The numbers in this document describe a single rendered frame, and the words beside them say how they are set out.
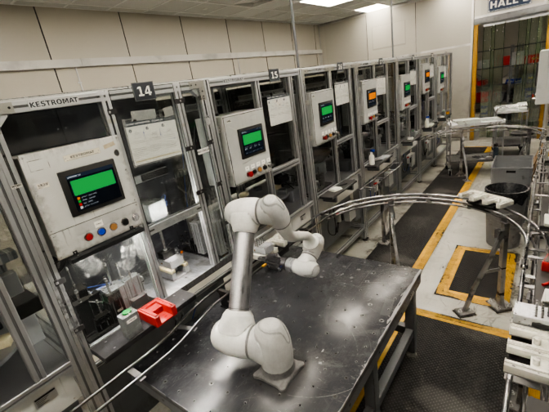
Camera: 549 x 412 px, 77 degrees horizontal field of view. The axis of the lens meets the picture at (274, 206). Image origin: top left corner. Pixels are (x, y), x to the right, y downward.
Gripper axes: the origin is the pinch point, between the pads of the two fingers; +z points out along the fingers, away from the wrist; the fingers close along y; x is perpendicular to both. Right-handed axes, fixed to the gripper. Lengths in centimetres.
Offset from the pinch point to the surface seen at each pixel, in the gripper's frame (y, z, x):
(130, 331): 7, 7, 92
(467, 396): -86, -118, -30
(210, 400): -20, -33, 85
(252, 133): 78, 17, -29
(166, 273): 8, 37, 49
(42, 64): 175, 372, -59
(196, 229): 23.6, 39.0, 17.5
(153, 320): 7, 3, 81
